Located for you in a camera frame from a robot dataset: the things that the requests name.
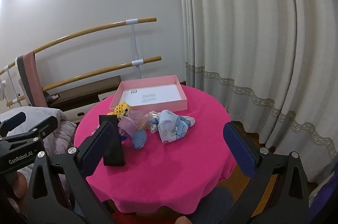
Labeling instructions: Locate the long wooden barre rail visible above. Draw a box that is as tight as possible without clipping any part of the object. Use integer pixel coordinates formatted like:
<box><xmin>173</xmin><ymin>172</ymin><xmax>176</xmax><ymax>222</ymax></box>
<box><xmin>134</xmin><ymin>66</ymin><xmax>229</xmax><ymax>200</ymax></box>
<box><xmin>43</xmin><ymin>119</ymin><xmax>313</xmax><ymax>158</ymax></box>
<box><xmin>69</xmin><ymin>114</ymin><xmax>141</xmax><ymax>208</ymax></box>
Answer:
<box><xmin>0</xmin><ymin>18</ymin><xmax>157</xmax><ymax>76</ymax></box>

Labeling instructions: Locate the dark wooden bench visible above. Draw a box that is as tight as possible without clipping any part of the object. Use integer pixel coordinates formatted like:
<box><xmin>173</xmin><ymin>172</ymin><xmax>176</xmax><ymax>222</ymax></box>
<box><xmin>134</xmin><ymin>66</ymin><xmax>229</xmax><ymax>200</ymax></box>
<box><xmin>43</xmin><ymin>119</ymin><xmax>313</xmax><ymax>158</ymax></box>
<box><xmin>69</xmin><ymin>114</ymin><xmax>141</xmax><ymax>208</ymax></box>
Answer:
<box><xmin>44</xmin><ymin>75</ymin><xmax>122</xmax><ymax>111</ymax></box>

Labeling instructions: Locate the white barre post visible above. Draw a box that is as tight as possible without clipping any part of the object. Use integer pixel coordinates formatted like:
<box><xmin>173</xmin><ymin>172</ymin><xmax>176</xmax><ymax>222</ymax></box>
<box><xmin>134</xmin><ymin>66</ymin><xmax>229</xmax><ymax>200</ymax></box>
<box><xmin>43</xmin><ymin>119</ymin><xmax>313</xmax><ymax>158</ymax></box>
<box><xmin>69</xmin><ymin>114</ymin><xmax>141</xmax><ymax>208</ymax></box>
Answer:
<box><xmin>126</xmin><ymin>19</ymin><xmax>144</xmax><ymax>80</ymax></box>
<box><xmin>0</xmin><ymin>66</ymin><xmax>24</xmax><ymax>106</ymax></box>

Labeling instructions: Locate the person's left hand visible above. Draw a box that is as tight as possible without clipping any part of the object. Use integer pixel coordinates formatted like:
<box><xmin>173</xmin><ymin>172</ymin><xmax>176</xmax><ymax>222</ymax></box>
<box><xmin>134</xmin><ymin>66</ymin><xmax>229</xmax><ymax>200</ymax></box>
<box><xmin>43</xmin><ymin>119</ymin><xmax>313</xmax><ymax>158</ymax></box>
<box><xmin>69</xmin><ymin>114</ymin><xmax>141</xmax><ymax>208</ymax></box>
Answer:
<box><xmin>11</xmin><ymin>174</ymin><xmax>28</xmax><ymax>199</ymax></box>

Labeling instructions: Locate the white drawer cabinet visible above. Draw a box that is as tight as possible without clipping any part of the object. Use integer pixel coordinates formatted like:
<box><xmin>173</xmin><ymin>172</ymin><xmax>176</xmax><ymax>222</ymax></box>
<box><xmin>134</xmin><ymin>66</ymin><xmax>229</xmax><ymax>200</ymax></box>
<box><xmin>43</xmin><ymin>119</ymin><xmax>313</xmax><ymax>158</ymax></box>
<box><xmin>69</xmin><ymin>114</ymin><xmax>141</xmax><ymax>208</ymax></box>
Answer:
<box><xmin>63</xmin><ymin>92</ymin><xmax>117</xmax><ymax>123</ymax></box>

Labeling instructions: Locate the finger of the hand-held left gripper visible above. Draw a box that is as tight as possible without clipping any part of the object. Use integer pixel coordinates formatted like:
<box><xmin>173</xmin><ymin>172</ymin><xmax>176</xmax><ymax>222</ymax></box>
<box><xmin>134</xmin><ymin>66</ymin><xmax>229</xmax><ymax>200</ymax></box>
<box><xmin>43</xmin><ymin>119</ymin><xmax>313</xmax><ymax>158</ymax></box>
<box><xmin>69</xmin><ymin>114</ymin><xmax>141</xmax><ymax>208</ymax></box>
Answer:
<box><xmin>0</xmin><ymin>115</ymin><xmax>59</xmax><ymax>147</ymax></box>
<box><xmin>0</xmin><ymin>111</ymin><xmax>27</xmax><ymax>136</ymax></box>

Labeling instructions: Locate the pink round tablecloth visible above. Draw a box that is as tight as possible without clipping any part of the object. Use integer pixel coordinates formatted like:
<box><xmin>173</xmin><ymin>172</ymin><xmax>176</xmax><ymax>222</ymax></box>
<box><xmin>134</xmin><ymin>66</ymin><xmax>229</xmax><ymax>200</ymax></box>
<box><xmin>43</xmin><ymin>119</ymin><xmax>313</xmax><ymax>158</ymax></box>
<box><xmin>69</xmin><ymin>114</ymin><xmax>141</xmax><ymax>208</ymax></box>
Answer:
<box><xmin>74</xmin><ymin>84</ymin><xmax>237</xmax><ymax>215</ymax></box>

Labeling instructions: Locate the purple cloth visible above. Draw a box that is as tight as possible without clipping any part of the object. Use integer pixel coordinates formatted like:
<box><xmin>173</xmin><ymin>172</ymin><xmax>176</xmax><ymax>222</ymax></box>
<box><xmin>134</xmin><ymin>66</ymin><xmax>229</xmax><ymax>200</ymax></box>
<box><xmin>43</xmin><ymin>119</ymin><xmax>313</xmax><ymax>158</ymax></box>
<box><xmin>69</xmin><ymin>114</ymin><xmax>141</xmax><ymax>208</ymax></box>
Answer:
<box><xmin>308</xmin><ymin>161</ymin><xmax>338</xmax><ymax>224</ymax></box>

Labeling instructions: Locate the pink and grey towel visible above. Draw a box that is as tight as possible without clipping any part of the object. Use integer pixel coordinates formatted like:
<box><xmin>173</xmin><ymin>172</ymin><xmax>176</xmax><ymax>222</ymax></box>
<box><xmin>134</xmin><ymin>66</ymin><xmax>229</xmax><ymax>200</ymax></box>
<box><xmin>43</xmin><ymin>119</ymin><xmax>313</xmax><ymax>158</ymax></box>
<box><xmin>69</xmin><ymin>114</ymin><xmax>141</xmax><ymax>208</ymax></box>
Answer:
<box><xmin>15</xmin><ymin>51</ymin><xmax>46</xmax><ymax>108</ymax></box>

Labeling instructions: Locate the light blue sock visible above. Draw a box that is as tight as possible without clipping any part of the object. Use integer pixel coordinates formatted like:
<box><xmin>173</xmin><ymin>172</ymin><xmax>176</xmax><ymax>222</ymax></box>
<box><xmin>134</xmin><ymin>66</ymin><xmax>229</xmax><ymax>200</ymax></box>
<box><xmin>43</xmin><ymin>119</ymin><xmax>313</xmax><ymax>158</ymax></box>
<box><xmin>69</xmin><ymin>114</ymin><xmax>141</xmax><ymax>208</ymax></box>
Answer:
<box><xmin>131</xmin><ymin>129</ymin><xmax>147</xmax><ymax>150</ymax></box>

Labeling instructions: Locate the yellow crochet fish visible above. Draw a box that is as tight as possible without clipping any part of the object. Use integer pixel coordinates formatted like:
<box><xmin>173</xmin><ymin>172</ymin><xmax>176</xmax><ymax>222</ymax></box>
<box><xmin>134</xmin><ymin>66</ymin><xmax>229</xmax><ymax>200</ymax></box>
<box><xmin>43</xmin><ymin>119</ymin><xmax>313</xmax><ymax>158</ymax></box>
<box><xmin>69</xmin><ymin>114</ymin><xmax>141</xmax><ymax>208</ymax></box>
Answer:
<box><xmin>114</xmin><ymin>102</ymin><xmax>132</xmax><ymax>117</ymax></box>

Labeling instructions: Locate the pink cardboard box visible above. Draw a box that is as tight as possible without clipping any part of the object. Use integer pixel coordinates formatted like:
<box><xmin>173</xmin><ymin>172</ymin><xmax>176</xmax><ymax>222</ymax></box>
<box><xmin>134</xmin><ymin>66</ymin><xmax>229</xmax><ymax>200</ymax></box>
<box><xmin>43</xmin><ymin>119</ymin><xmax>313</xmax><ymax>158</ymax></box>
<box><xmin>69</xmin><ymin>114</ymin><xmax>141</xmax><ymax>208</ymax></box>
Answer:
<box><xmin>109</xmin><ymin>75</ymin><xmax>188</xmax><ymax>112</ymax></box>

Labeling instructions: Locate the cream curtain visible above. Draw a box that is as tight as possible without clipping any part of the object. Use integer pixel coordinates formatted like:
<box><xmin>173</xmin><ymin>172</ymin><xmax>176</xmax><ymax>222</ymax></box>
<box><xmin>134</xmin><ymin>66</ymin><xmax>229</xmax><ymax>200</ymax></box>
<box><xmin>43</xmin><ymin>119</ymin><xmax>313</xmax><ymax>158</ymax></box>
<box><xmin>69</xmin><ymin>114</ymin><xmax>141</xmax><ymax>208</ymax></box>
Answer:
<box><xmin>176</xmin><ymin>0</ymin><xmax>338</xmax><ymax>183</ymax></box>

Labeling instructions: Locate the pink organza bag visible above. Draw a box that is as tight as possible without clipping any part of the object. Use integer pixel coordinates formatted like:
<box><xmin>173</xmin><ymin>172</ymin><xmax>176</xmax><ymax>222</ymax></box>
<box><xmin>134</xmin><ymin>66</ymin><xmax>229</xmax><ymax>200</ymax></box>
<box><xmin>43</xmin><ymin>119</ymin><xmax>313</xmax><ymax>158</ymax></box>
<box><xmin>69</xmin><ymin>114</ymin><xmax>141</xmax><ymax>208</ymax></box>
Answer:
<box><xmin>117</xmin><ymin>110</ymin><xmax>148</xmax><ymax>135</ymax></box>

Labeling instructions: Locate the short wooden barre rail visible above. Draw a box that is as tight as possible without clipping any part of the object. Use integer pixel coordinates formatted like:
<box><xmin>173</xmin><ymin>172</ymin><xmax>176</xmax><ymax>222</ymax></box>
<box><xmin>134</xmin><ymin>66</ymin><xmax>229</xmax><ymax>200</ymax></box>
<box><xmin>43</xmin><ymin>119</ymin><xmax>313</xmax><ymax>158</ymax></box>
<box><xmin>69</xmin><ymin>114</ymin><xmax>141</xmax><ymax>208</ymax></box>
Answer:
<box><xmin>6</xmin><ymin>56</ymin><xmax>162</xmax><ymax>107</ymax></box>

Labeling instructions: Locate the grey quilted blanket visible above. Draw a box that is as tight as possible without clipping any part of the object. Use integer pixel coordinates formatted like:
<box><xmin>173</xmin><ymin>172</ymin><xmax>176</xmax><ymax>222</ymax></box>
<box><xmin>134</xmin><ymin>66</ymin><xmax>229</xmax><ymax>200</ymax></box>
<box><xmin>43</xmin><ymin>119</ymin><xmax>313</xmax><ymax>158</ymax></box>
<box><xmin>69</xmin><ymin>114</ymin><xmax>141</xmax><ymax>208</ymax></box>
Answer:
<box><xmin>0</xmin><ymin>106</ymin><xmax>77</xmax><ymax>182</ymax></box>

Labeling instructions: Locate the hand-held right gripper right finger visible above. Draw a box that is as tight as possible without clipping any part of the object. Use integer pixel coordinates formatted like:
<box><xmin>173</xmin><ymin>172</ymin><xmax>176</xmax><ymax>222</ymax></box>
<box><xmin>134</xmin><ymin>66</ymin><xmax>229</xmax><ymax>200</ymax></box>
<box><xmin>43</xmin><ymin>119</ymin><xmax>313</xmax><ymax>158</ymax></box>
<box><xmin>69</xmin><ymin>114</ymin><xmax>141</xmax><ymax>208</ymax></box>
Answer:
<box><xmin>223</xmin><ymin>121</ymin><xmax>309</xmax><ymax>224</ymax></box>

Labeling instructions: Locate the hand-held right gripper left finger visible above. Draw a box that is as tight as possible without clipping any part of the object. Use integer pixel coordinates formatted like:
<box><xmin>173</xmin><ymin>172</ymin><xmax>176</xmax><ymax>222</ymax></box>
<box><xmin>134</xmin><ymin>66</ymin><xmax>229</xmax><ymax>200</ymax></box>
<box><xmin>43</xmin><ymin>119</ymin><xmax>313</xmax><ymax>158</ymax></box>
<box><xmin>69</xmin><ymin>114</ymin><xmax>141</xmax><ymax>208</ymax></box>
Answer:
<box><xmin>26</xmin><ymin>121</ymin><xmax>117</xmax><ymax>224</ymax></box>

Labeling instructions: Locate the white paper sheet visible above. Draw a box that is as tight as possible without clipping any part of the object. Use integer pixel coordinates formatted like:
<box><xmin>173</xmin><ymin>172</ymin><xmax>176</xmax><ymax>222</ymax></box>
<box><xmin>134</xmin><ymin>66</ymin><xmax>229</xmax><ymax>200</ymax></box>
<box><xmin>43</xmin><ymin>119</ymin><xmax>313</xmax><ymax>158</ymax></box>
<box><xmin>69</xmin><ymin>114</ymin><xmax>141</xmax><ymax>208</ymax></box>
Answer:
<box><xmin>116</xmin><ymin>83</ymin><xmax>185</xmax><ymax>106</ymax></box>

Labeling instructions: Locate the clear plastic bag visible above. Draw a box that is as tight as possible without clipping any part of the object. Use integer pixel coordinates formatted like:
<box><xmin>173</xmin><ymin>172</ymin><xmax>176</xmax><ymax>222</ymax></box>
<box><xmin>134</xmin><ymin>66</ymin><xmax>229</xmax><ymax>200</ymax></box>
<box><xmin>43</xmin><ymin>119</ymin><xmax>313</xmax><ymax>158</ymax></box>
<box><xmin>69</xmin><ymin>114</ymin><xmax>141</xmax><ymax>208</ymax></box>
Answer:
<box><xmin>144</xmin><ymin>111</ymin><xmax>161</xmax><ymax>133</ymax></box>

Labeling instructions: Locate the person's blue jeans leg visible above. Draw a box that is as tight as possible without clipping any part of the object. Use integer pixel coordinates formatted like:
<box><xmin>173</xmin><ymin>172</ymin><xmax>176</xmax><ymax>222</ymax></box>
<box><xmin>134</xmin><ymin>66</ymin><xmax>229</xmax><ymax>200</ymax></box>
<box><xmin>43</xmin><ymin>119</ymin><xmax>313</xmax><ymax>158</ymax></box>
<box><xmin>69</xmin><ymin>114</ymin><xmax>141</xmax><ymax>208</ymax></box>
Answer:
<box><xmin>190</xmin><ymin>186</ymin><xmax>235</xmax><ymax>224</ymax></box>

